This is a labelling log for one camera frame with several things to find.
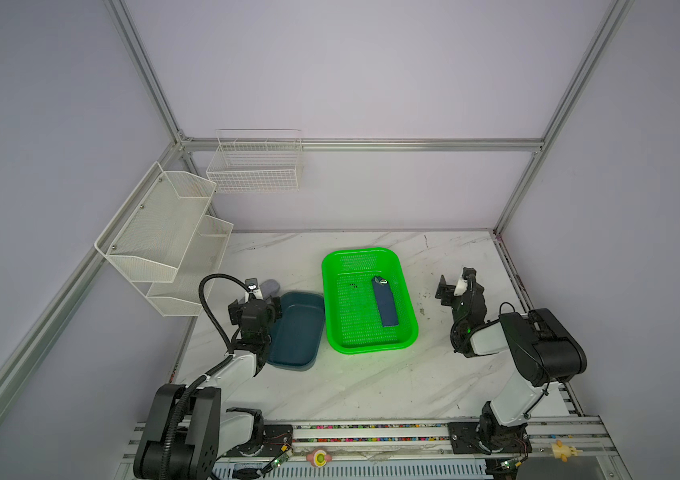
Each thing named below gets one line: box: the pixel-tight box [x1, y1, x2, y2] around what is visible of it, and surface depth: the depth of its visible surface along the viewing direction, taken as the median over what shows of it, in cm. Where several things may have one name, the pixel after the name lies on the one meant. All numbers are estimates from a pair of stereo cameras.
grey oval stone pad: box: [260, 279, 280, 299], surface depth 103 cm
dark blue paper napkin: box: [372, 275, 399, 327], surface depth 100 cm
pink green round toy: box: [306, 449, 332, 468], surface depth 69 cm
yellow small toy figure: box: [551, 439, 583, 462], surface depth 70 cm
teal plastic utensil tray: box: [266, 291, 325, 371], surface depth 93 cm
